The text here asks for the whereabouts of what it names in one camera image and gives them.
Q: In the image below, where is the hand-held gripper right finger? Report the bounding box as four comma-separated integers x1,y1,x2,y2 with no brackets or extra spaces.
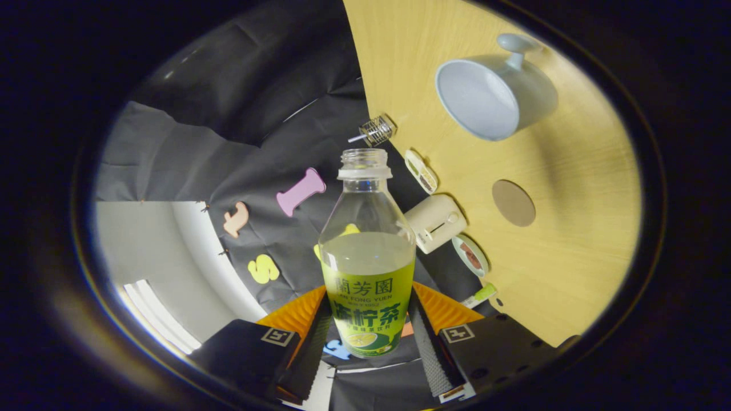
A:
407,281,581,404

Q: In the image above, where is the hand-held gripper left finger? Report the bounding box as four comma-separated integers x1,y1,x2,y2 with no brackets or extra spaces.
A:
188,284,334,407

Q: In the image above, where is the green label juice bottle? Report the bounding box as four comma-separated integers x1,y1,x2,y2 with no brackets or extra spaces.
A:
318,148,417,358

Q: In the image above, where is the round brown coaster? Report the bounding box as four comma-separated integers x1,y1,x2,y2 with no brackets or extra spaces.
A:
492,180,536,227

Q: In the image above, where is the white cup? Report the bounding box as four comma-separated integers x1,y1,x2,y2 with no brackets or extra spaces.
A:
435,33,559,142

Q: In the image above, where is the white and green bottle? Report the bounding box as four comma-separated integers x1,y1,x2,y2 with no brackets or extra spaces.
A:
460,283,498,309

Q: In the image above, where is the pale green plate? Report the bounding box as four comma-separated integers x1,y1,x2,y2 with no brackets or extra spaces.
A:
451,235,490,279

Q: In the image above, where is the white toaster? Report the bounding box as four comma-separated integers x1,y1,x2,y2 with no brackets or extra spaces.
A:
404,194,467,255

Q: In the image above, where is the ceiling light panel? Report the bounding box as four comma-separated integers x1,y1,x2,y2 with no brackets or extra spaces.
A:
117,280,202,356

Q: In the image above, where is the white divided food tray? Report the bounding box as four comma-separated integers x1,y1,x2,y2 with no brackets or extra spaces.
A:
405,150,438,195

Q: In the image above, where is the wooden table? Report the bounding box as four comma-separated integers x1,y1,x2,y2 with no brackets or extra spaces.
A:
343,0,644,348

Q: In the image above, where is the wire mesh holder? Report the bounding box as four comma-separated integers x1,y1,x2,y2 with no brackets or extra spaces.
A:
360,114,397,147

